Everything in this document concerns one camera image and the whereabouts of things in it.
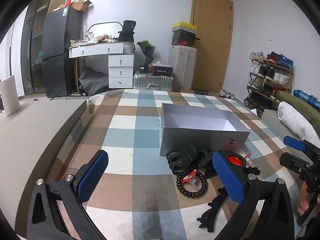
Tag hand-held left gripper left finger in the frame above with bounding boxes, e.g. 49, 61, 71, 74
26, 149, 109, 240

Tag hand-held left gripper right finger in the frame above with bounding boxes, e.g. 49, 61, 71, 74
212, 150, 295, 240

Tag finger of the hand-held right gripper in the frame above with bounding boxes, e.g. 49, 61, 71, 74
283, 135, 320, 162
279, 152, 317, 178

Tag red cartoon hair clip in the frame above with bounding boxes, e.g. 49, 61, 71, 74
182, 170, 204, 189

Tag black claw hair clip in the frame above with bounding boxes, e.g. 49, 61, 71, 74
196, 187, 233, 233

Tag black beaded bracelet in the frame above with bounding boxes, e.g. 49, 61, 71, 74
176, 172, 208, 199

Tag grey cardboard box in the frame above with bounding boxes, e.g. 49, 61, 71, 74
159, 102, 250, 157

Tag person's right hand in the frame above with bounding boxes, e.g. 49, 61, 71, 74
299, 182, 312, 215

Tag small black hair accessory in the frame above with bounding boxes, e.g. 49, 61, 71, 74
242, 166, 261, 179

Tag white folded blanket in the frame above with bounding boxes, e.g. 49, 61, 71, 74
277, 101, 320, 143

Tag grey cushion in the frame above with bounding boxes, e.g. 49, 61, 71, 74
261, 109, 285, 125

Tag blue plaid cloth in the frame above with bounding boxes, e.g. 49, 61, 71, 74
293, 89, 320, 110

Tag black headphones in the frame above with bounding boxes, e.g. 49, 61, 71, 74
166, 144, 200, 175

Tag plaid blanket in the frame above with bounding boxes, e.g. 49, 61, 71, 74
46, 89, 320, 240

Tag wooden shoe rack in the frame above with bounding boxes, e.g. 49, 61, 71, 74
244, 55, 295, 113

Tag beige mattress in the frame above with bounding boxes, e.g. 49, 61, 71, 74
0, 98, 88, 235

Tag shoe rack with shoes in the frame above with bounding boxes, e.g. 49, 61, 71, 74
246, 51, 294, 110

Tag pair of slippers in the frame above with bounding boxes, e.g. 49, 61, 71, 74
219, 89, 236, 99

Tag striped rug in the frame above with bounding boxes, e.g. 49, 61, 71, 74
49, 95, 93, 101

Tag black fabric bag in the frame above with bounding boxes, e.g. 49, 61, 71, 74
78, 65, 109, 96

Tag orange wooden board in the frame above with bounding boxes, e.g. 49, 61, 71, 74
74, 60, 79, 93

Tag white dressing desk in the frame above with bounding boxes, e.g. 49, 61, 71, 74
69, 42, 135, 89

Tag silver suitcase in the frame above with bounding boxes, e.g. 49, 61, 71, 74
132, 71, 174, 90

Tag wooden door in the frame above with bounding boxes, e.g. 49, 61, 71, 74
190, 0, 234, 93

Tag white panel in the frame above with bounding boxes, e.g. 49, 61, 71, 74
0, 75, 21, 116

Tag white suitcase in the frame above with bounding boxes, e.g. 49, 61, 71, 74
169, 45, 198, 92

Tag dark grey refrigerator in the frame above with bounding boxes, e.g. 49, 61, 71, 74
41, 6, 83, 98

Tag white ribbed bin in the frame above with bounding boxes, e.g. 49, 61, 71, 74
123, 41, 135, 54

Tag desk clutter pile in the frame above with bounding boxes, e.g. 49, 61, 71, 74
69, 34, 118, 48

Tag glass door cabinet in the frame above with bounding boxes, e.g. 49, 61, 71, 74
20, 0, 60, 98

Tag dark wrapped bouquet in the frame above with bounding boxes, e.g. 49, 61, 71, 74
136, 40, 157, 68

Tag red and black shoe box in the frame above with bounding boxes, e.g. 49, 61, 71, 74
172, 39, 195, 47

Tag oval mirror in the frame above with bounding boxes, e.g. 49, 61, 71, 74
86, 21, 123, 42

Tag black paper bag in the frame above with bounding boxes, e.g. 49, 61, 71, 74
117, 20, 137, 43

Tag open cardboard boxes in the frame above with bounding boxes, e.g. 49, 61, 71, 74
54, 0, 93, 13

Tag dark red beaded bracelet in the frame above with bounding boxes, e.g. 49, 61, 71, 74
225, 152, 248, 168

